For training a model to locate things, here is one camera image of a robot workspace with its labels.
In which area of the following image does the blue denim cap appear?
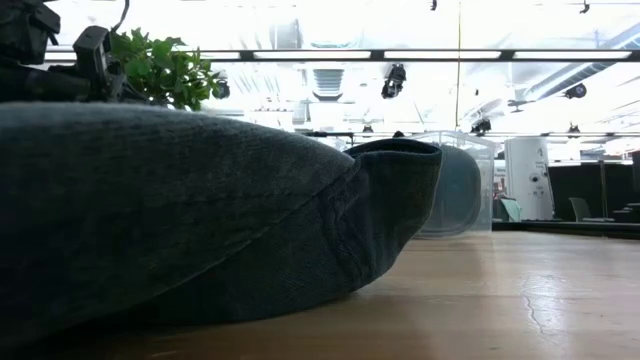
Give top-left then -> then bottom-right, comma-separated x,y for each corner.
0,102 -> 444,351

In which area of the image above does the green leafy plant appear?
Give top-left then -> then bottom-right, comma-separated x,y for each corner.
108,27 -> 222,112

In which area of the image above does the clear plastic storage bin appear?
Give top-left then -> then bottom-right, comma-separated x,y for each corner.
399,130 -> 497,239

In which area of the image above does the teal chair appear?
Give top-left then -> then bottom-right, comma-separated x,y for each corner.
498,196 -> 523,223

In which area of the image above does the white cylindrical column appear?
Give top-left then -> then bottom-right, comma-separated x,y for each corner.
503,136 -> 556,222

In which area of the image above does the grey chair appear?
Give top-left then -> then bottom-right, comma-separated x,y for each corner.
568,196 -> 594,223

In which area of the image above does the thin yellow hanging cable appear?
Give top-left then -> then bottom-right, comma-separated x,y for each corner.
454,0 -> 462,132

